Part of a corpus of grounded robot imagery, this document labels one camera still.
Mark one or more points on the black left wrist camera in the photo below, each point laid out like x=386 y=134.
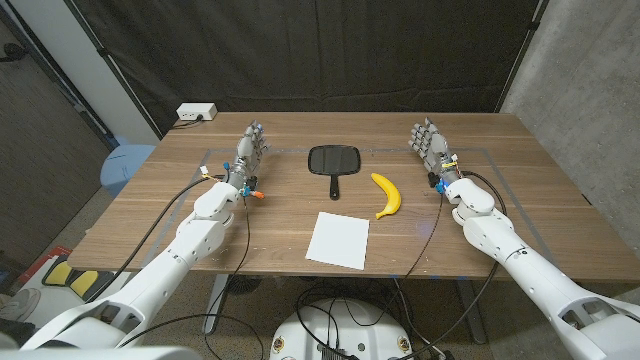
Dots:
x=252 y=182

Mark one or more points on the light blue round stool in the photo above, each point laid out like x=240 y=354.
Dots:
x=122 y=167

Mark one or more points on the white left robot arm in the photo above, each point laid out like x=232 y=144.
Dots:
x=165 y=265

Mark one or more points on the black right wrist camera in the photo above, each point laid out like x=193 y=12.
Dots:
x=432 y=180

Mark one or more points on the black backdrop stand pole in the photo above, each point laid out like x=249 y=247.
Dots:
x=522 y=52
x=112 y=65

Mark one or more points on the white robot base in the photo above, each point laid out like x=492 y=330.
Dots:
x=370 y=335

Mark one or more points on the white power strip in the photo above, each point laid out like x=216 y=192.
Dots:
x=196 y=111

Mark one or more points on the grey table leg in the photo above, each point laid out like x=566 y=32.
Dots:
x=472 y=315
x=216 y=305

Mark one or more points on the grey shoe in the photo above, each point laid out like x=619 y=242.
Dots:
x=20 y=304

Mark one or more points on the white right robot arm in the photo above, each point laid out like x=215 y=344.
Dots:
x=500 y=240

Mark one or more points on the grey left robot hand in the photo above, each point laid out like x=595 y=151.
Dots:
x=247 y=150

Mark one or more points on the black round fan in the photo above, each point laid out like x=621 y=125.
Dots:
x=243 y=284

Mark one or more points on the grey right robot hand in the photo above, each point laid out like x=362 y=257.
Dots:
x=435 y=150

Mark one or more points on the red floor board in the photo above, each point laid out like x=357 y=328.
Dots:
x=37 y=265

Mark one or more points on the black backdrop curtain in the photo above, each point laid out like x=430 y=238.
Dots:
x=325 y=50

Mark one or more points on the yellow and black floor item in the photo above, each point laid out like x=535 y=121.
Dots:
x=75 y=280

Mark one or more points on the yellow toy banana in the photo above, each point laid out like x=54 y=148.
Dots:
x=392 y=197

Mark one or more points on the white robot head cover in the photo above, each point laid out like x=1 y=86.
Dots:
x=100 y=354

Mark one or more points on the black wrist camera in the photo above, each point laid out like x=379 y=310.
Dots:
x=252 y=182
x=432 y=180

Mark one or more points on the black hand mirror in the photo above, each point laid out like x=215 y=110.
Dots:
x=334 y=160

